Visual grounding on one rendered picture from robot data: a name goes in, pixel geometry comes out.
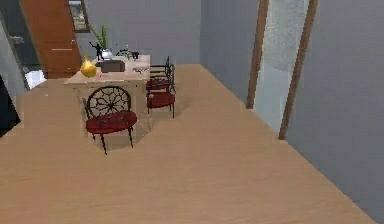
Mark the red cushioned black iron chair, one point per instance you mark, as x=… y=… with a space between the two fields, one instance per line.
x=110 y=121
x=158 y=83
x=160 y=99

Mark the framed wall picture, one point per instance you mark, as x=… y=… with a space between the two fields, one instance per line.
x=78 y=15

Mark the orange wooden room door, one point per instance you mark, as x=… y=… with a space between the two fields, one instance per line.
x=55 y=40

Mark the small black cup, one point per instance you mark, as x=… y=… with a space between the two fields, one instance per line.
x=135 y=55

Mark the green house plant white pot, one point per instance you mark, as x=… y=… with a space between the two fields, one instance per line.
x=103 y=43

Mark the gold round vase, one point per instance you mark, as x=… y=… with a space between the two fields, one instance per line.
x=88 y=69

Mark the dark brown box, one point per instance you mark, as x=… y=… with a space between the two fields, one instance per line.
x=112 y=66

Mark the pale marble dining table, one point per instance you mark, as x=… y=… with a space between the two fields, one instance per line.
x=135 y=81

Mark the black figurine statue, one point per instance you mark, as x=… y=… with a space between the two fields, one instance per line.
x=97 y=50

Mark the brown wooden doorway frame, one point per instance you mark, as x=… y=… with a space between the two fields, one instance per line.
x=258 y=56

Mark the small green bottle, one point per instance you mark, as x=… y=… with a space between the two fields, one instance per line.
x=127 y=53

